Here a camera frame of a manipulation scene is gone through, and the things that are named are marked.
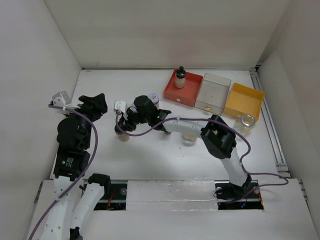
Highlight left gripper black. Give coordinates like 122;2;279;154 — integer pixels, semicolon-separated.
64;92;107;148

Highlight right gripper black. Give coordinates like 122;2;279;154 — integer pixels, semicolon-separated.
117;109;150;132

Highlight black cap brown spice bottle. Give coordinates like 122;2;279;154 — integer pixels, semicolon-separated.
114;126;130;142

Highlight glass jar beige contents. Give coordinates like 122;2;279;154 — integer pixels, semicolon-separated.
181;133;198;146

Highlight black cap white powder bottle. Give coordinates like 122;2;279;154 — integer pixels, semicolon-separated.
174;66;186;89

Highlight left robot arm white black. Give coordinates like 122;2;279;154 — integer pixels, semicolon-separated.
28;91;112;240

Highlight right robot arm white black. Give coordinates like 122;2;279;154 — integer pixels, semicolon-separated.
114;95;252;201

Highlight red plastic bin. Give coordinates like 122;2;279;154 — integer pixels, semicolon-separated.
163;68;203;107

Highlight clear plastic bin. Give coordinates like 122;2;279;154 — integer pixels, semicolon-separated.
194;73;232;115

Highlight yellow plastic bin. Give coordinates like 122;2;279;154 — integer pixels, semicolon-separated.
222;83;265;121

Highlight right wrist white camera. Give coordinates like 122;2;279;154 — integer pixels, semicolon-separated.
113;100;127;113

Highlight wrist white camera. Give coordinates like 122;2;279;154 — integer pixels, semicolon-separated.
113;100;127;113
50;91;72;108

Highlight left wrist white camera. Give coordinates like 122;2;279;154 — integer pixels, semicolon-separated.
50;91;72;108

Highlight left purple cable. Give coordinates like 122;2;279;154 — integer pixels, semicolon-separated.
27;104;99;240

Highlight black mounting rail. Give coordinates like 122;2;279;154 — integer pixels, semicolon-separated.
94;180;264;212

